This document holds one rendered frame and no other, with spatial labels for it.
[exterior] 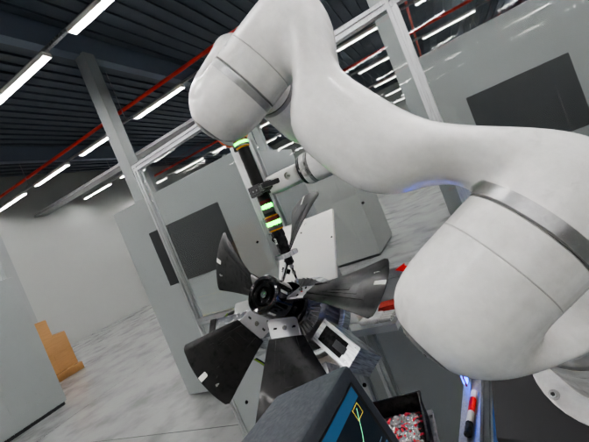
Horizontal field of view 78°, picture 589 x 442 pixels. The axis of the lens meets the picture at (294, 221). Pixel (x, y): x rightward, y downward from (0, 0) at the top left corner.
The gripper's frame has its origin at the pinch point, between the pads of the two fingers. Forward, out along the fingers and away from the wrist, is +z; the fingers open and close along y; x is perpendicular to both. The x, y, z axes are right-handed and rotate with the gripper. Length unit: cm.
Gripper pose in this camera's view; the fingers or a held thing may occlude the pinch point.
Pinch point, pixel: (260, 189)
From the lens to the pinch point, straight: 105.8
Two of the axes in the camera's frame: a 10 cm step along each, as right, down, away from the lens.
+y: 4.5, -2.1, 8.7
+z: -8.1, 3.1, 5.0
